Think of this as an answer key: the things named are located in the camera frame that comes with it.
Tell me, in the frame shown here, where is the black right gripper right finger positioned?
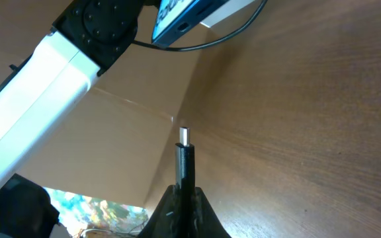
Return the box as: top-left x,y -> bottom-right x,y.
190,187 -> 231,238

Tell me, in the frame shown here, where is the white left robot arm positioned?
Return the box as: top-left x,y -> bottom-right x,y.
0,0 -> 144,237

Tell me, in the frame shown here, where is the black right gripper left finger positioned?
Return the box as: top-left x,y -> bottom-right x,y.
137,185 -> 182,238

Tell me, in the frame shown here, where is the blue Galaxy smartphone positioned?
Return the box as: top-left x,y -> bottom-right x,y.
151,0 -> 228,48

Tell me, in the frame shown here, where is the black charging cable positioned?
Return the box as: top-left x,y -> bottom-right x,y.
175,126 -> 196,238

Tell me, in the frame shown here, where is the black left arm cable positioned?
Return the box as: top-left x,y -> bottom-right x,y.
132,0 -> 269,52

